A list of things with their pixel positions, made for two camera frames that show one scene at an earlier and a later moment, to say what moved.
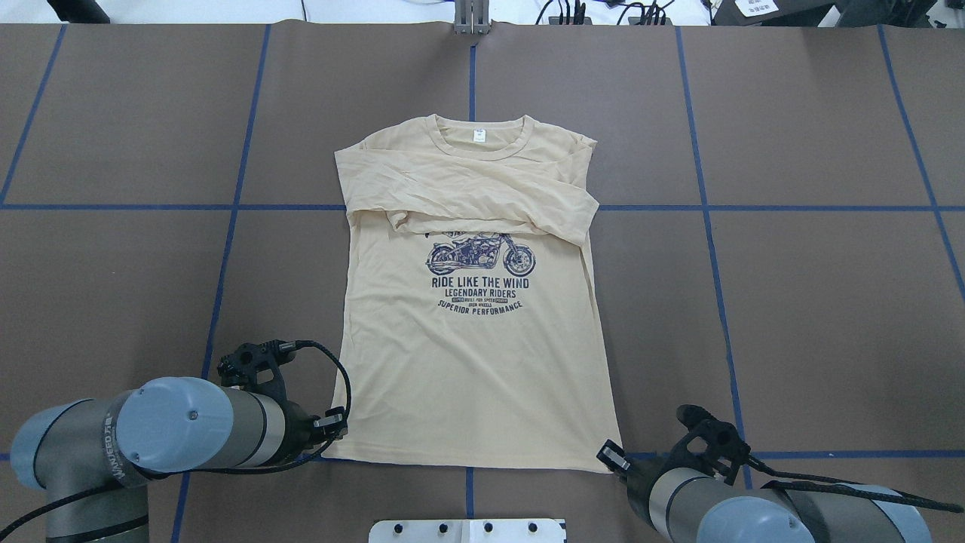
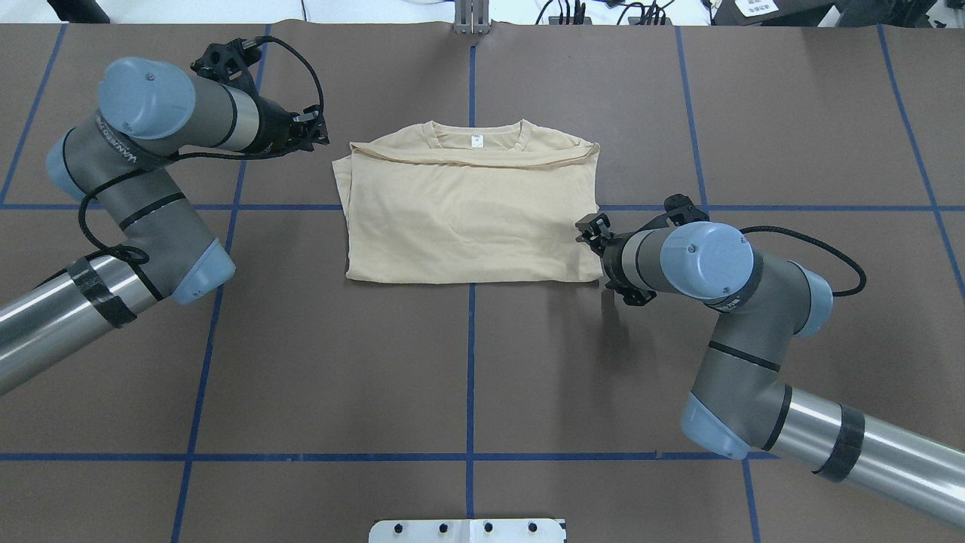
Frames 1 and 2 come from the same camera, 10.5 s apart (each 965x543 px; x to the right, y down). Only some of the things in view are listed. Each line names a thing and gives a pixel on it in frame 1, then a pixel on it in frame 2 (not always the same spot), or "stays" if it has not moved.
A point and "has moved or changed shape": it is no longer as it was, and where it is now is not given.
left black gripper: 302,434 → 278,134
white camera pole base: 467,531 stays
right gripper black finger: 614,455 → 593,222
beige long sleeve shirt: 473,338 has moved or changed shape
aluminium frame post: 472,17 stays
